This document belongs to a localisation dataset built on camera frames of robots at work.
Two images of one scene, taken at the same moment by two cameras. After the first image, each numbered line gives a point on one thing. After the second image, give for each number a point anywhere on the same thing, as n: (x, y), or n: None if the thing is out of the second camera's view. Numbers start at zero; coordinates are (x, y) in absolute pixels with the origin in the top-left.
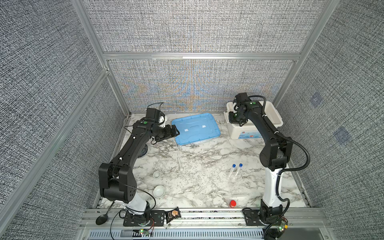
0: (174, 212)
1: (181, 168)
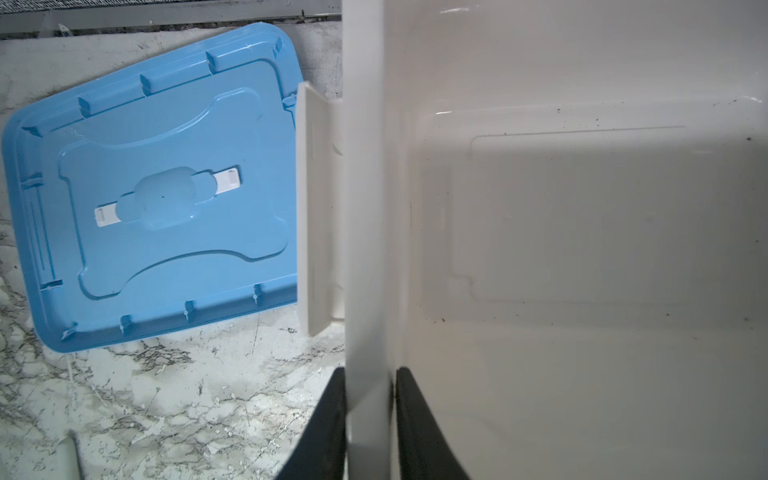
0: None
1: (67, 460)
